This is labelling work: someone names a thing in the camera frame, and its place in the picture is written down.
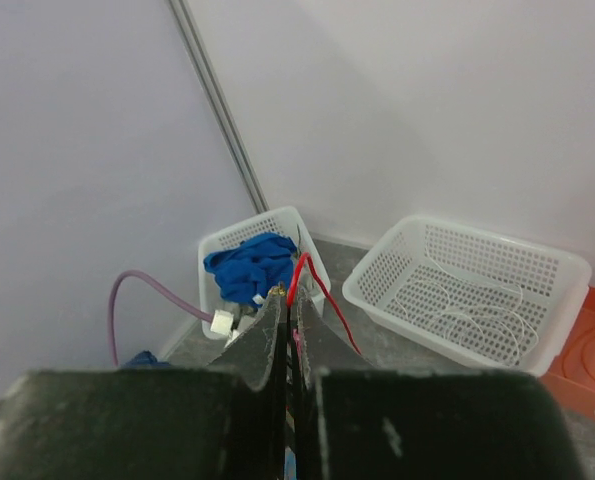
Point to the white perforated basket middle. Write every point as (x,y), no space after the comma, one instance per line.
(480,299)

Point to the orange plastic tray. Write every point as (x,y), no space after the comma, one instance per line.
(571,376)

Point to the white perforated basket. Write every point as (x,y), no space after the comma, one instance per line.
(480,299)
(285,221)

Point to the blue plaid cloth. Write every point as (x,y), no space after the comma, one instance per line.
(145,359)

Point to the white perforated basket left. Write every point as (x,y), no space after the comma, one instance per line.
(285,221)

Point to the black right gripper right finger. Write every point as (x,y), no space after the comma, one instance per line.
(356,421)

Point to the aluminium frame post left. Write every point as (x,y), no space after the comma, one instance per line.
(216,98)

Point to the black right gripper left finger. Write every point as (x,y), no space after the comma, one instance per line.
(222,421)

